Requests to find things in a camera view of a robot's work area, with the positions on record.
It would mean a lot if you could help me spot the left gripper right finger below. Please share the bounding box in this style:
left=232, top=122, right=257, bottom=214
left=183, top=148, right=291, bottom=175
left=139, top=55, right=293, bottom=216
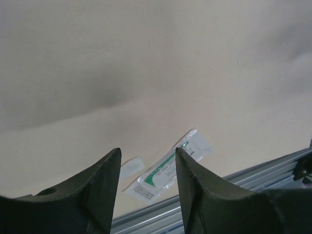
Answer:
left=175, top=148, right=312, bottom=234

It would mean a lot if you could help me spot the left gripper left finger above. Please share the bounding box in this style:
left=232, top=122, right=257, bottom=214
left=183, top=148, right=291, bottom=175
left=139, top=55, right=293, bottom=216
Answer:
left=0, top=148, right=121, bottom=234

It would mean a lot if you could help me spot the green suture packet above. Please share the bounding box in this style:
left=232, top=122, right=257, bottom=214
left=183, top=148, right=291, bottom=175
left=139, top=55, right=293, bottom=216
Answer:
left=124, top=128, right=213, bottom=205

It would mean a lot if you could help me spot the small clear sachet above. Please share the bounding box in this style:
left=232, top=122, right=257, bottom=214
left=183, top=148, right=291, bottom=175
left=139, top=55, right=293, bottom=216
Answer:
left=120, top=157, right=145, bottom=178

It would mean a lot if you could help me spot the beige cloth mat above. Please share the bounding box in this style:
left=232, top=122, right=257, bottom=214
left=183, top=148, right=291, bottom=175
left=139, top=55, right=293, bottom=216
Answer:
left=0, top=0, right=312, bottom=217

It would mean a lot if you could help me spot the aluminium frame rail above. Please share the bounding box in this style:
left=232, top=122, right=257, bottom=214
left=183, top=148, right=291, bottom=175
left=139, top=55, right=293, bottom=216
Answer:
left=111, top=148, right=312, bottom=234

